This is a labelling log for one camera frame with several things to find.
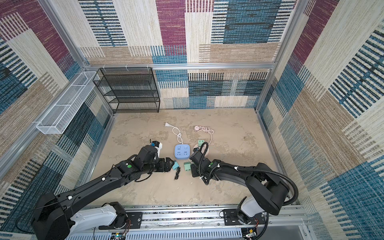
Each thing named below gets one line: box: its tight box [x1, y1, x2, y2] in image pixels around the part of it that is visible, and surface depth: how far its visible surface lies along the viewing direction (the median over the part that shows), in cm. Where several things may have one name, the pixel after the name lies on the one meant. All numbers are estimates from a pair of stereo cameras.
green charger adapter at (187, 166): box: [184, 162, 191, 171], surface depth 91 cm
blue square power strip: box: [174, 144, 191, 160], surface depth 96 cm
